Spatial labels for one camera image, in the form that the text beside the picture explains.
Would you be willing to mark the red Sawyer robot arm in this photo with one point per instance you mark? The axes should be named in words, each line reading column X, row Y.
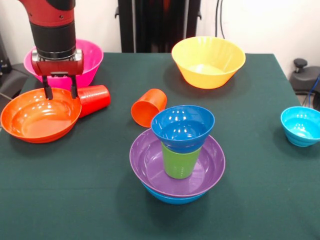
column 55, row 30

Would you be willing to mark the green cup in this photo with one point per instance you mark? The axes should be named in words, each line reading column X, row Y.
column 180, row 165

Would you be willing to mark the dark green tablecloth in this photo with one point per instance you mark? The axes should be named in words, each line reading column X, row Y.
column 75, row 200

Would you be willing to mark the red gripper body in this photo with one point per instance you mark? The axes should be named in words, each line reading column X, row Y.
column 57, row 67

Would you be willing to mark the small cyan ribbed bowl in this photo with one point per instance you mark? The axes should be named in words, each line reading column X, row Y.
column 301, row 127

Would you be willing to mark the orange cup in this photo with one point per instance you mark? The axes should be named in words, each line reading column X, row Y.
column 145, row 107

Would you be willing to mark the orange bowl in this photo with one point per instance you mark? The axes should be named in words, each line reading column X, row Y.
column 40, row 120

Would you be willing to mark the purple bowl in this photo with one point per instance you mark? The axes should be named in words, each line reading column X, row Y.
column 212, row 165

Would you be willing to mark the red cup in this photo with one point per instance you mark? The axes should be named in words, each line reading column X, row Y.
column 95, row 98

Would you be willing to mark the black stand base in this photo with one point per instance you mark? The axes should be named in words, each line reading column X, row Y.
column 305, row 75
column 10, row 80

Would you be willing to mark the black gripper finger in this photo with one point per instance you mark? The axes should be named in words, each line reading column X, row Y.
column 48, row 88
column 74, row 87

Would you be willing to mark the small dark blue bowl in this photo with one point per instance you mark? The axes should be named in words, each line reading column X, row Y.
column 182, row 135

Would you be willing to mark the large pink bowl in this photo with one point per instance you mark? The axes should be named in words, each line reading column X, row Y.
column 91, row 60

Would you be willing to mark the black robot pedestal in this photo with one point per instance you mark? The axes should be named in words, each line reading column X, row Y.
column 160, row 25

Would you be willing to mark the sky blue bowl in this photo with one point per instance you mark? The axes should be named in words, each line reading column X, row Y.
column 172, row 198

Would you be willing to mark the large yellow bowl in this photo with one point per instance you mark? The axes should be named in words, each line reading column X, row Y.
column 207, row 65

